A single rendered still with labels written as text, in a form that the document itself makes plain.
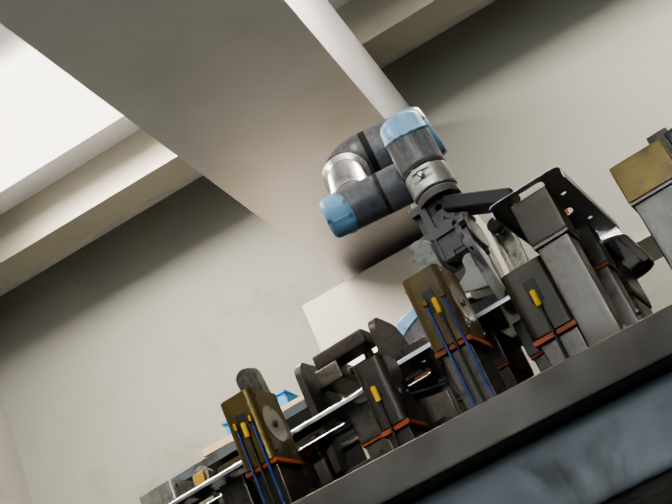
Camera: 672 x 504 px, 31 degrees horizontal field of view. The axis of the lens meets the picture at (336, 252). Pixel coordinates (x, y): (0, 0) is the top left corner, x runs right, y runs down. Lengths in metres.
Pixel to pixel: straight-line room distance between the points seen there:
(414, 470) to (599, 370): 0.19
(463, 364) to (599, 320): 0.28
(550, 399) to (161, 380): 4.79
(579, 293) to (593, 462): 0.36
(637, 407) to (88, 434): 4.98
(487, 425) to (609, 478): 0.12
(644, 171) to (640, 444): 0.66
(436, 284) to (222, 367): 4.04
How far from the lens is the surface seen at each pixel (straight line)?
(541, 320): 1.61
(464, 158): 5.51
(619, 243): 1.79
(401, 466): 1.10
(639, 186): 1.68
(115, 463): 5.84
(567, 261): 1.43
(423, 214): 1.89
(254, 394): 1.81
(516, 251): 2.06
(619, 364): 1.07
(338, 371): 2.16
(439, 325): 1.64
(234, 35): 3.51
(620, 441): 1.10
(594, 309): 1.41
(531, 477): 1.11
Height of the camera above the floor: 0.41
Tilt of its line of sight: 25 degrees up
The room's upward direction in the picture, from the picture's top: 24 degrees counter-clockwise
